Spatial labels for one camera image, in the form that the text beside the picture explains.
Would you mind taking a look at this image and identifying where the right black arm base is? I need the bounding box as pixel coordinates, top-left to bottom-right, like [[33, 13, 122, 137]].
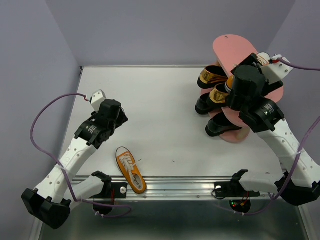
[[211, 169, 260, 200]]

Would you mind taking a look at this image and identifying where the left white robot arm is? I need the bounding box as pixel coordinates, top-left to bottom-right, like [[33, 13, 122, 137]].
[[21, 97, 128, 230]]

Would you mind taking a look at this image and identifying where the pink shoe shelf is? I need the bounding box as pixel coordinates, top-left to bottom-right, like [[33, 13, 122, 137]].
[[201, 34, 284, 143]]

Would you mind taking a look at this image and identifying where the purple cable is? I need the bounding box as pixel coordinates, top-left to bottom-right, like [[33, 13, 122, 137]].
[[30, 93, 132, 219], [217, 57, 320, 216]]

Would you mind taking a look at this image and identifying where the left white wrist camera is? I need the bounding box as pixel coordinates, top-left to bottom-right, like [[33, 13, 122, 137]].
[[90, 89, 107, 112]]

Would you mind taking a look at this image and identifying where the orange sneaker front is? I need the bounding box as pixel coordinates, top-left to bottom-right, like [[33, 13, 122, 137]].
[[115, 146, 147, 194]]

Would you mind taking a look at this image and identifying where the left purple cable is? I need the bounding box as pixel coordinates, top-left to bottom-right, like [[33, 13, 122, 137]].
[[30, 93, 132, 219]]

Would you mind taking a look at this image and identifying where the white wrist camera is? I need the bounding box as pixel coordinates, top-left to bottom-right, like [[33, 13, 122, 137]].
[[260, 54, 294, 85], [90, 89, 107, 112]]

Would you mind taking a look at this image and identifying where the black loafer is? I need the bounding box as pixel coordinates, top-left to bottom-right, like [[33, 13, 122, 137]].
[[205, 112, 241, 137], [195, 92, 219, 115]]

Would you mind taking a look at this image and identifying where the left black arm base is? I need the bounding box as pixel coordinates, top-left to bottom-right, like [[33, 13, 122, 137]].
[[91, 171, 128, 199]]

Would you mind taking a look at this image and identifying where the gold loafer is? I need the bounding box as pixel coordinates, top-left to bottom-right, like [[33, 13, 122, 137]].
[[197, 65, 228, 89], [207, 83, 229, 109]]

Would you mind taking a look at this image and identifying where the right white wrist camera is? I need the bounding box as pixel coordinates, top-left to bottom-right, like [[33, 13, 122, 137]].
[[260, 54, 294, 85]]

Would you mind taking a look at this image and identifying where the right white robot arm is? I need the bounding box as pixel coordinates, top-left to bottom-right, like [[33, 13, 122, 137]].
[[226, 53, 320, 206]]

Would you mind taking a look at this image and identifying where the orange sneaker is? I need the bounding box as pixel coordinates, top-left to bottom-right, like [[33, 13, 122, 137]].
[[115, 146, 147, 194], [224, 51, 272, 93]]

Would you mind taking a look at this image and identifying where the black loafer back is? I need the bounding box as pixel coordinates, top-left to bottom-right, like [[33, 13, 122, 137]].
[[205, 112, 241, 137]]

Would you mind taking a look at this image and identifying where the aluminium mounting rail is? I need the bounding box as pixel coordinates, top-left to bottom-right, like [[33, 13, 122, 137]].
[[69, 176, 283, 201]]

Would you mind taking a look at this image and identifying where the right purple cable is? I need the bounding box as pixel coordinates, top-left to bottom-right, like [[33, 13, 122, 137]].
[[217, 57, 320, 216]]

